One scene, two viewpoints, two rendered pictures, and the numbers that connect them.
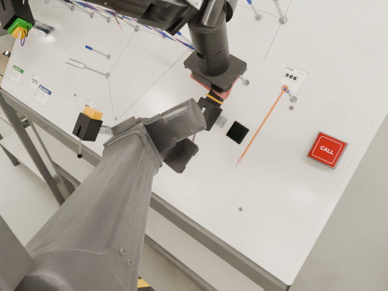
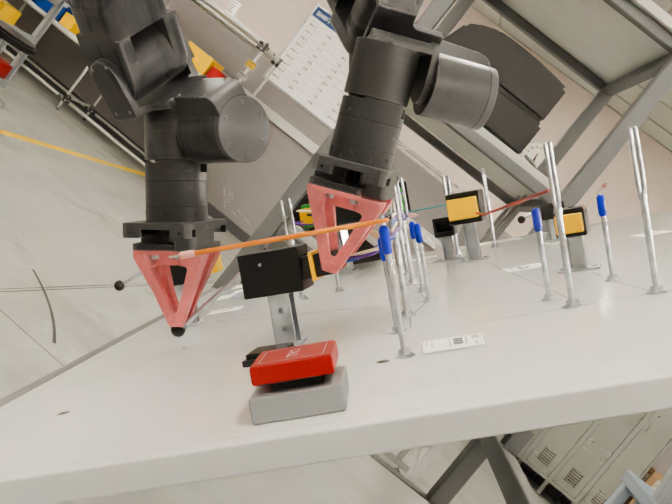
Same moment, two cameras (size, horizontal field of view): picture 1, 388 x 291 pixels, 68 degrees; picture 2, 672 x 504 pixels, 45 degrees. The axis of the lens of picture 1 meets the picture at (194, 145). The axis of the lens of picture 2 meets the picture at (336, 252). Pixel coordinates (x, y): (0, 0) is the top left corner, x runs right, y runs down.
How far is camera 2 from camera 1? 0.68 m
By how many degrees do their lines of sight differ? 61
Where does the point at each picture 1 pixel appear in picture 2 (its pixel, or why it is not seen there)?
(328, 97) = (449, 367)
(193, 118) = (223, 88)
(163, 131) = (186, 86)
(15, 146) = not seen: hidden behind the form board
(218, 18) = (396, 44)
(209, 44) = (356, 65)
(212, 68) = (338, 130)
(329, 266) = not seen: outside the picture
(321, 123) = (372, 383)
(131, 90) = not seen: hidden behind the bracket
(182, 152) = (169, 222)
